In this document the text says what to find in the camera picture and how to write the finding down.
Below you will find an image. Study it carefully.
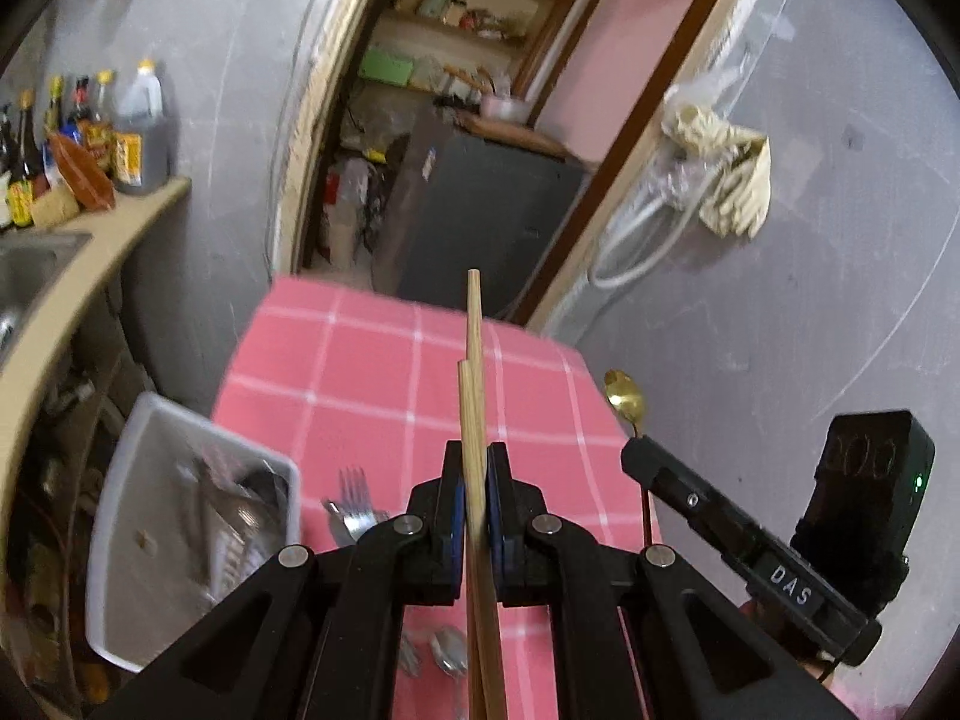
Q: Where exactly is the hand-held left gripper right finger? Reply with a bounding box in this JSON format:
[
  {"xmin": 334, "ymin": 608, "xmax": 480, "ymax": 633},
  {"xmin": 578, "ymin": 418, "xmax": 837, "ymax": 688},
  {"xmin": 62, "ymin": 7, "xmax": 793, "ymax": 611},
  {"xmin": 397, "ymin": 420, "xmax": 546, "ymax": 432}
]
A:
[{"xmin": 484, "ymin": 442, "xmax": 856, "ymax": 720}]

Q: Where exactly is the pink door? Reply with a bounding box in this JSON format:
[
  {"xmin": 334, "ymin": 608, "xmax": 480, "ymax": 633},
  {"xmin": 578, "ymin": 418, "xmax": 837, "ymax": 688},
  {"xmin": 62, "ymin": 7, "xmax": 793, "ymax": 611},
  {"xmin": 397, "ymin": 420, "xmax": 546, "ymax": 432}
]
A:
[{"xmin": 514, "ymin": 0, "xmax": 743, "ymax": 166}]

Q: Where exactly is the metal pot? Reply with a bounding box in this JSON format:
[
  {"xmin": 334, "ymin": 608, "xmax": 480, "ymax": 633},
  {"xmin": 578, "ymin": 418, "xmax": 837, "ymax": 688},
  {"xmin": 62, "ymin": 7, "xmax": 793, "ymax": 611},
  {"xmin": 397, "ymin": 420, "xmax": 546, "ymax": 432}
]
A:
[{"xmin": 480, "ymin": 90, "xmax": 530, "ymax": 125}]

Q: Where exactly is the pink checked tablecloth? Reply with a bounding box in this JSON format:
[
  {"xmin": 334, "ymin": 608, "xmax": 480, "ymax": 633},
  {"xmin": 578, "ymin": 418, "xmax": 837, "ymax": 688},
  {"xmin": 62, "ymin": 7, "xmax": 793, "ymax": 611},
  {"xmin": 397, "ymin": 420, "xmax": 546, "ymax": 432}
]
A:
[{"xmin": 210, "ymin": 275, "xmax": 665, "ymax": 720}]

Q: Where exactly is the white perforated utensil holder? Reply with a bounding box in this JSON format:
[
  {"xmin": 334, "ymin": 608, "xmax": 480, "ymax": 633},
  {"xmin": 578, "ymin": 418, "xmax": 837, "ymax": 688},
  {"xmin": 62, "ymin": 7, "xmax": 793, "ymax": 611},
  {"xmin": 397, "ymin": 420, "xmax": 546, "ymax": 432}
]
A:
[{"xmin": 85, "ymin": 392, "xmax": 301, "ymax": 672}]

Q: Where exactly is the metal spoon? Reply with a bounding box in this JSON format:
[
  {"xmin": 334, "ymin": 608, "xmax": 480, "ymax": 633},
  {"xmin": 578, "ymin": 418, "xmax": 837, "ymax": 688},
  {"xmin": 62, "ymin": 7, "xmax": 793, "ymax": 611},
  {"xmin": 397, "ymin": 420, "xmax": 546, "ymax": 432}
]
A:
[{"xmin": 429, "ymin": 626, "xmax": 470, "ymax": 720}]

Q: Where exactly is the white hose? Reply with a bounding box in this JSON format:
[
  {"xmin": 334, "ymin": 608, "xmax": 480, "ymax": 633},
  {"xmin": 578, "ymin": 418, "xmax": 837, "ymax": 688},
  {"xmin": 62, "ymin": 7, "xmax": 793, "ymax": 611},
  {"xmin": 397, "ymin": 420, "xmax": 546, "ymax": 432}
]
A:
[{"xmin": 589, "ymin": 165, "xmax": 721, "ymax": 290}]

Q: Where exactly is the large dark vinegar jug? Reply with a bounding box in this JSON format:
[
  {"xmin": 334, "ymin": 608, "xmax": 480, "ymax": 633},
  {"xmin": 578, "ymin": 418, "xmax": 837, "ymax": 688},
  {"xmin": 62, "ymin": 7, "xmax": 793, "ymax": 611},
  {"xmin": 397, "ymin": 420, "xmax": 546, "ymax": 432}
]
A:
[{"xmin": 112, "ymin": 60, "xmax": 172, "ymax": 197}]

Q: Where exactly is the cream rubber glove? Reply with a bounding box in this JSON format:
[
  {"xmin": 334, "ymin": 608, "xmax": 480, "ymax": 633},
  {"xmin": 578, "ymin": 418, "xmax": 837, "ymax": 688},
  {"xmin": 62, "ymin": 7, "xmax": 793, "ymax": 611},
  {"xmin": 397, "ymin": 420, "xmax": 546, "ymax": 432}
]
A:
[
  {"xmin": 664, "ymin": 101, "xmax": 740, "ymax": 158},
  {"xmin": 697, "ymin": 131, "xmax": 772, "ymax": 241}
]

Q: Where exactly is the clear hanging plastic bag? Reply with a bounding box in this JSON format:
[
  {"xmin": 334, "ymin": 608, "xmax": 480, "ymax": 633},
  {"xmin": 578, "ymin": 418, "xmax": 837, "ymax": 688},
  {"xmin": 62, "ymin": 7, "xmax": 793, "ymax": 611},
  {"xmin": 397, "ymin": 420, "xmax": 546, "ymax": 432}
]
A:
[{"xmin": 652, "ymin": 67, "xmax": 751, "ymax": 203}]

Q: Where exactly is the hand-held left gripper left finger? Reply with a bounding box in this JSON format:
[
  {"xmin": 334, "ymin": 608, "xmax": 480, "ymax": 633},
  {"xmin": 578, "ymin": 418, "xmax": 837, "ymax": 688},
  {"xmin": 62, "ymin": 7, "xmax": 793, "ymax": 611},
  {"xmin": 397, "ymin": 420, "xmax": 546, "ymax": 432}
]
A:
[{"xmin": 86, "ymin": 441, "xmax": 470, "ymax": 720}]

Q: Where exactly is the beige kitchen counter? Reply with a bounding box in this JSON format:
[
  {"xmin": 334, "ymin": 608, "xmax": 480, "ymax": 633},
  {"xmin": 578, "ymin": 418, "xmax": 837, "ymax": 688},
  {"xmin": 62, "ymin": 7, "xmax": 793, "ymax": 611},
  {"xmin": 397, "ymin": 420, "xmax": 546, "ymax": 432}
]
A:
[{"xmin": 0, "ymin": 176, "xmax": 192, "ymax": 511}]

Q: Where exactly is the wooden shelf unit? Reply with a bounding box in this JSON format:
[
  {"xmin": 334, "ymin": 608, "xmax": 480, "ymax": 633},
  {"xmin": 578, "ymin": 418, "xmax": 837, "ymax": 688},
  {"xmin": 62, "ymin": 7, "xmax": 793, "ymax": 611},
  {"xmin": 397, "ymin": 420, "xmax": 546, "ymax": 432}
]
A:
[{"xmin": 300, "ymin": 0, "xmax": 608, "ymax": 271}]

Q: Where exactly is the steel sink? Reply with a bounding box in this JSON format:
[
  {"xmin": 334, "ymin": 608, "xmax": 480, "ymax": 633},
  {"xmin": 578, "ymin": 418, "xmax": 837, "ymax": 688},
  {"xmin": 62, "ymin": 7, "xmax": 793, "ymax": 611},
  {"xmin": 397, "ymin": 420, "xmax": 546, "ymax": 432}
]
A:
[{"xmin": 0, "ymin": 231, "xmax": 92, "ymax": 376}]

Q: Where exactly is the soy sauce bottle yellow label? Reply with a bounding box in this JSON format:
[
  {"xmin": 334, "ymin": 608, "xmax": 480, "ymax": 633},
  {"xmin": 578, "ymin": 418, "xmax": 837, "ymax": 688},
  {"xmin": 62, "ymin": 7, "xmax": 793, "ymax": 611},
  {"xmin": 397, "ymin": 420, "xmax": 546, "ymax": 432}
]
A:
[{"xmin": 7, "ymin": 90, "xmax": 46, "ymax": 230}]

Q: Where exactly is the yellow cap sauce bottle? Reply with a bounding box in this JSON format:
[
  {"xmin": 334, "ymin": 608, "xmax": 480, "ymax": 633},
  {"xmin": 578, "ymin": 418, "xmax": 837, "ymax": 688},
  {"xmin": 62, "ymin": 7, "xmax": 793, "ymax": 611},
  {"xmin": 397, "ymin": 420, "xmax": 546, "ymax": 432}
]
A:
[{"xmin": 90, "ymin": 69, "xmax": 115, "ymax": 128}]

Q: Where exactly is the worn wooden door frame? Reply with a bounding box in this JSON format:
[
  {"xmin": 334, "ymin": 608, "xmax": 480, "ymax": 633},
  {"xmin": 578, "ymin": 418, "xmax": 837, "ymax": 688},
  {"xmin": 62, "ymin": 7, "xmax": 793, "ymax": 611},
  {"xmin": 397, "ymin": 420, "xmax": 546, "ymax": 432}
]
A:
[{"xmin": 266, "ymin": 0, "xmax": 781, "ymax": 338}]

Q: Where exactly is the gold spoon with red handle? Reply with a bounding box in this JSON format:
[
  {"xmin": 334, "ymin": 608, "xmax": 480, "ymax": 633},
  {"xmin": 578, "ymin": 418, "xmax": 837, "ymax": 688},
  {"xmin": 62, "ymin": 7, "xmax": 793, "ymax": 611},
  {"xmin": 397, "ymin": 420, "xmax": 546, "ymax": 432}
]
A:
[{"xmin": 604, "ymin": 369, "xmax": 655, "ymax": 548}]

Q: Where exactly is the wooden chopping board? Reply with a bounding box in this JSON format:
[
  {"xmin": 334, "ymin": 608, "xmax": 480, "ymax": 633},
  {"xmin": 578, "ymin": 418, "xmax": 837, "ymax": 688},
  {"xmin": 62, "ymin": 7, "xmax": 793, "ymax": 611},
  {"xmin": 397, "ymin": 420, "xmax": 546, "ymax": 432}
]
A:
[{"xmin": 454, "ymin": 109, "xmax": 578, "ymax": 162}]

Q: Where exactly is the beige scrubber roll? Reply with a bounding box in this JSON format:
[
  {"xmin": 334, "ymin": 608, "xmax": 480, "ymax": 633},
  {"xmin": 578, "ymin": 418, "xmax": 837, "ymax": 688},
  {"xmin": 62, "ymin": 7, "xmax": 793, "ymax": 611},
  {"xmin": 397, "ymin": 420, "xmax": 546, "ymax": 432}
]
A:
[{"xmin": 30, "ymin": 187, "xmax": 82, "ymax": 227}]

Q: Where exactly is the green box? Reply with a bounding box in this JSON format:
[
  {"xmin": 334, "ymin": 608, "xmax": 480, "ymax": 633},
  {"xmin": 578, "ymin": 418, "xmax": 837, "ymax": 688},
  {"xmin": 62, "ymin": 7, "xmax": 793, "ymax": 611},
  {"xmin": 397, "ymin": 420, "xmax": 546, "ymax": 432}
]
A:
[{"xmin": 358, "ymin": 49, "xmax": 413, "ymax": 87}]

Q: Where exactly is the grey cabinet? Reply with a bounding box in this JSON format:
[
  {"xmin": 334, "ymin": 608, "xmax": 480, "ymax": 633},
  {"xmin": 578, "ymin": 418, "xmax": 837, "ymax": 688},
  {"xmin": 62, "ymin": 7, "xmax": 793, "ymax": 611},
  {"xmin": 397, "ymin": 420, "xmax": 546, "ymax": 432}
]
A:
[{"xmin": 375, "ymin": 109, "xmax": 590, "ymax": 316}]

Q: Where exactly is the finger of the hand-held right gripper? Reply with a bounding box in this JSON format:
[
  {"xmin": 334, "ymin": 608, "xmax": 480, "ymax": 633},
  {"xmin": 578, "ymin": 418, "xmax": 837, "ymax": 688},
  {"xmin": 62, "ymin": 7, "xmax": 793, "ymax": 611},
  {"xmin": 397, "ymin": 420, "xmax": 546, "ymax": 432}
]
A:
[{"xmin": 621, "ymin": 435, "xmax": 758, "ymax": 556}]

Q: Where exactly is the orange seasoning packet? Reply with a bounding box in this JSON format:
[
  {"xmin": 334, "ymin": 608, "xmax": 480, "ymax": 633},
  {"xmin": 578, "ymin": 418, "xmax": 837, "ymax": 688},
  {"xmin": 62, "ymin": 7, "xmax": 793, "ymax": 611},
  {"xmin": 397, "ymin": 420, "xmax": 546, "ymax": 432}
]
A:
[{"xmin": 46, "ymin": 131, "xmax": 117, "ymax": 212}]

